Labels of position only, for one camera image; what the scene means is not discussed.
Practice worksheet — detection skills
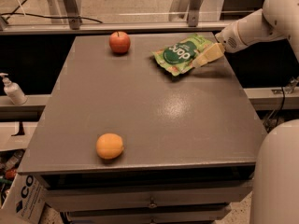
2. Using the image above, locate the black cable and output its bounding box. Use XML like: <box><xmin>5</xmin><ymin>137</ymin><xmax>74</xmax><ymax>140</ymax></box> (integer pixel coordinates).
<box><xmin>0</xmin><ymin>0</ymin><xmax>104</xmax><ymax>25</ymax></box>

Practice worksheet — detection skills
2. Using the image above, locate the red apple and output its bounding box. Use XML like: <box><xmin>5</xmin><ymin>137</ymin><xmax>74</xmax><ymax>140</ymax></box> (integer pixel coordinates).
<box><xmin>109</xmin><ymin>31</ymin><xmax>131</xmax><ymax>54</ymax></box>

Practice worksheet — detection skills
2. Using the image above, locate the metal frame bracket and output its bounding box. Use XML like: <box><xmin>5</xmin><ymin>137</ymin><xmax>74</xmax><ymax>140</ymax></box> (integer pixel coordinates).
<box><xmin>63</xmin><ymin>0</ymin><xmax>81</xmax><ymax>30</ymax></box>
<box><xmin>187</xmin><ymin>0</ymin><xmax>202</xmax><ymax>27</ymax></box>

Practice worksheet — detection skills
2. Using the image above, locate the orange fruit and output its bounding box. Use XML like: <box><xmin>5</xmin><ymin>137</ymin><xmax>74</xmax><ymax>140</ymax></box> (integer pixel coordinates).
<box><xmin>96</xmin><ymin>133</ymin><xmax>124</xmax><ymax>160</ymax></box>

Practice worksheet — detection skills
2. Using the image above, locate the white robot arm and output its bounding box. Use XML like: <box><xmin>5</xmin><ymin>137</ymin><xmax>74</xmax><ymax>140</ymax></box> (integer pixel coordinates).
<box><xmin>192</xmin><ymin>0</ymin><xmax>299</xmax><ymax>224</ymax></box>

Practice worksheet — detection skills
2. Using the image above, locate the grey drawer cabinet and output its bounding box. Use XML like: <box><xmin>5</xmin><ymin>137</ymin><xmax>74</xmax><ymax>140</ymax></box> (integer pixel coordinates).
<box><xmin>19</xmin><ymin>34</ymin><xmax>265</xmax><ymax>224</ymax></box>

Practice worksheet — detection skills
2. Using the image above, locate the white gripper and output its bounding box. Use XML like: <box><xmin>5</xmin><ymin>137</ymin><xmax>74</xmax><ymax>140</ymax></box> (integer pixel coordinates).
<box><xmin>192</xmin><ymin>9</ymin><xmax>275</xmax><ymax>68</ymax></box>

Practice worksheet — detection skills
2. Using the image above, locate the white cardboard box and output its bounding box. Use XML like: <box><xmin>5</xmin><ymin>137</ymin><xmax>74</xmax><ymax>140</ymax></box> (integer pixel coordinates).
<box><xmin>0</xmin><ymin>175</ymin><xmax>45</xmax><ymax>224</ymax></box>

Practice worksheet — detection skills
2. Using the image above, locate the white pump lotion bottle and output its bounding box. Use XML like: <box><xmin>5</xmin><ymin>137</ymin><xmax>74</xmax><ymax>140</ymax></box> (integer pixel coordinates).
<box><xmin>0</xmin><ymin>73</ymin><xmax>27</xmax><ymax>105</ymax></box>

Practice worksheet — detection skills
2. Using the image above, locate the metal rail bar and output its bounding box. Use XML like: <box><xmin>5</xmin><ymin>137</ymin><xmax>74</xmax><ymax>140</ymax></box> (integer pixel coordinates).
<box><xmin>0</xmin><ymin>21</ymin><xmax>232</xmax><ymax>35</ymax></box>

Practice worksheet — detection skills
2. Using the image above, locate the green rice chip bag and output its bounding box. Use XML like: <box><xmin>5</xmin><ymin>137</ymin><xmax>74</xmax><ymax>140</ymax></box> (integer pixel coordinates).
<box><xmin>152</xmin><ymin>34</ymin><xmax>213</xmax><ymax>77</ymax></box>

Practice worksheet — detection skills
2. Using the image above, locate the left metal frame bracket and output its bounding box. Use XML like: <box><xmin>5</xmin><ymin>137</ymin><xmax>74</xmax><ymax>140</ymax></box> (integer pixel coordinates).
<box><xmin>63</xmin><ymin>0</ymin><xmax>81</xmax><ymax>30</ymax></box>

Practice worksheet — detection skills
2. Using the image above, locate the right metal frame bracket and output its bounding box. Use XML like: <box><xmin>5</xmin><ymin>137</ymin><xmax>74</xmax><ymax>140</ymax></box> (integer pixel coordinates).
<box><xmin>187</xmin><ymin>0</ymin><xmax>202</xmax><ymax>27</ymax></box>

